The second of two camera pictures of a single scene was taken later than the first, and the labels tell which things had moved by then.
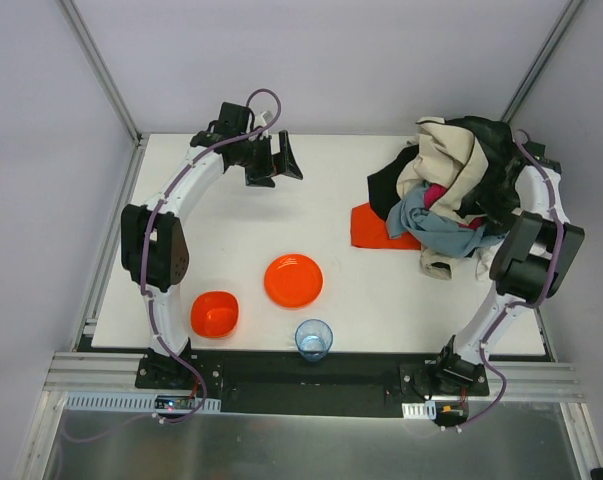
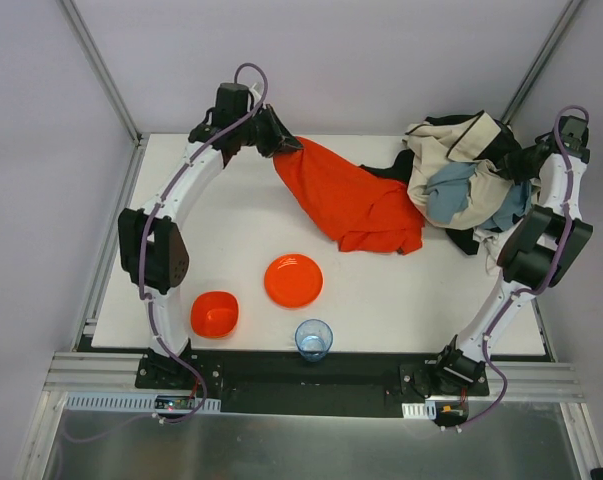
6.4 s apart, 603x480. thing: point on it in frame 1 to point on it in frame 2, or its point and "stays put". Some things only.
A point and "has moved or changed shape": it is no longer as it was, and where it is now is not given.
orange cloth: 369,230 has moved or changed shape
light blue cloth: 437,233 to 449,193
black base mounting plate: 348,383 stays put
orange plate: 293,281 stays put
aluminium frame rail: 94,372 stays put
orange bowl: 214,314 stays put
